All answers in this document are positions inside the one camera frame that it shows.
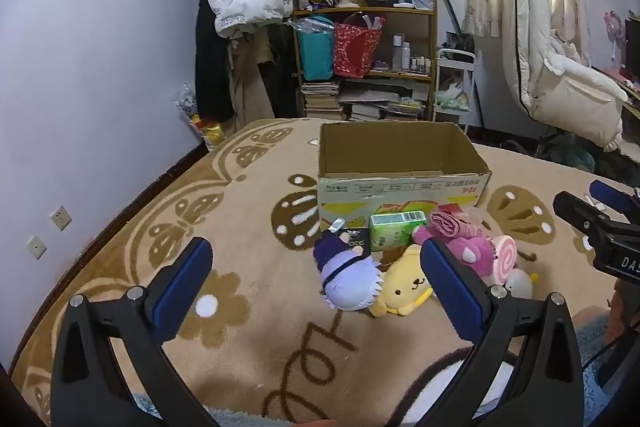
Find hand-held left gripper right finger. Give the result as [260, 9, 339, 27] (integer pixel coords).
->
[419, 238, 586, 427]

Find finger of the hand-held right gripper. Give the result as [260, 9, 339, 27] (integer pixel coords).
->
[588, 179, 640, 217]
[552, 190, 610, 235]

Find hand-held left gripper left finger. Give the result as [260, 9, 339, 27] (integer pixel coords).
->
[50, 237, 213, 427]

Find pink plush with white spots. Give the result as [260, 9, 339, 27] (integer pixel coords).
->
[412, 227, 496, 278]

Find yellow dog plush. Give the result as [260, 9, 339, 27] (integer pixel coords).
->
[369, 244, 435, 319]

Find pink swirl roll plush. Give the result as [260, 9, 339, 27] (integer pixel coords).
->
[487, 234, 518, 287]

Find pink cloth packet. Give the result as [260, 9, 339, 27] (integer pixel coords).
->
[430, 203, 483, 240]

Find white duck plush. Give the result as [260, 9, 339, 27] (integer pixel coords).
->
[505, 268, 540, 300]

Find green tissue pack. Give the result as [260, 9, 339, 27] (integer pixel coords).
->
[369, 211, 428, 253]

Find purple-haired plush doll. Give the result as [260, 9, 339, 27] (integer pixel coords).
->
[312, 227, 385, 312]

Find black packet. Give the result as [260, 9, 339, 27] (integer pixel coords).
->
[345, 228, 372, 253]

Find cardboard box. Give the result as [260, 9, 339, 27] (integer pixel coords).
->
[316, 119, 493, 253]

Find cream cushioned office chair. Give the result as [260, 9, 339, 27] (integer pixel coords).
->
[499, 0, 631, 152]

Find dark monitor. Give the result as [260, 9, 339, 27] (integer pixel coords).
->
[624, 17, 640, 72]

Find green packets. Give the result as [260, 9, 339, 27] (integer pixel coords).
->
[436, 93, 470, 112]

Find pink desk fan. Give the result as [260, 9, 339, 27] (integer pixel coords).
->
[602, 11, 626, 68]

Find white trolley cart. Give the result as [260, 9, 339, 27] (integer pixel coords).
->
[432, 47, 478, 128]

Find beige coat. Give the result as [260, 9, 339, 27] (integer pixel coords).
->
[227, 29, 276, 128]

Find group of cosmetic bottles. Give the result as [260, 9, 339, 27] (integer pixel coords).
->
[392, 34, 432, 75]

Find wooden shelf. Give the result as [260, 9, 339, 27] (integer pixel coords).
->
[289, 0, 441, 122]

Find stack of books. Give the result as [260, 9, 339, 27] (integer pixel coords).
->
[300, 79, 431, 122]

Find black coat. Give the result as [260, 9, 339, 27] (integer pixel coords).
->
[194, 0, 236, 122]

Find dark hanging garment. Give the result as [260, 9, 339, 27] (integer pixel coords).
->
[267, 22, 303, 118]

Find red patterned bag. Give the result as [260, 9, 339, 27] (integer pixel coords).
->
[332, 13, 387, 78]

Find teal bag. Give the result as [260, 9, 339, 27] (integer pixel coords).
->
[296, 17, 335, 82]

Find black dustpan with handle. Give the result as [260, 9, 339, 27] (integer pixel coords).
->
[437, 0, 476, 55]

